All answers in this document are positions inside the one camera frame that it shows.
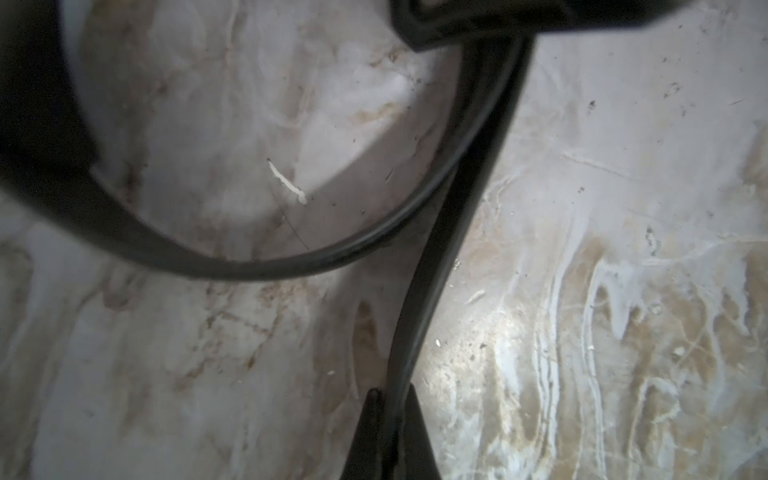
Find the long black belt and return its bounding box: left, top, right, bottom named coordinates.
left=379, top=37, right=534, bottom=447

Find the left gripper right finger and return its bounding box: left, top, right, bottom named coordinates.
left=392, top=385, right=441, bottom=480

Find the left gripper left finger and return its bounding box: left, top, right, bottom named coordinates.
left=340, top=388, right=384, bottom=480

